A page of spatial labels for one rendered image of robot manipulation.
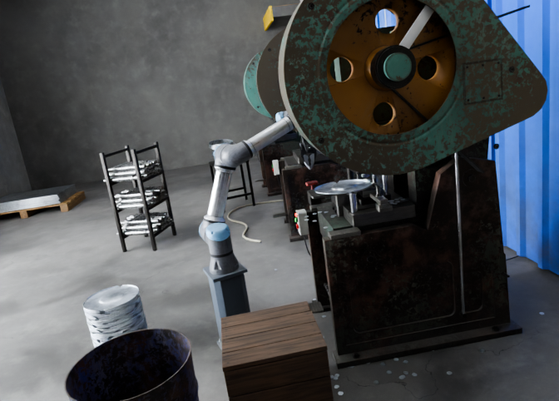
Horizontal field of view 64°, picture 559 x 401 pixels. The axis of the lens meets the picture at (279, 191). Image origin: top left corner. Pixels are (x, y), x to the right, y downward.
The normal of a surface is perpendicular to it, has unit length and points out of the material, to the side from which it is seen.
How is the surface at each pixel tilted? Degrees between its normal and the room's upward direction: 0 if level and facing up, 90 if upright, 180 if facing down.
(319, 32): 90
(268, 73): 90
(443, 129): 90
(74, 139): 90
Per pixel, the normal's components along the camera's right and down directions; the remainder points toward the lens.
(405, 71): 0.11, 0.22
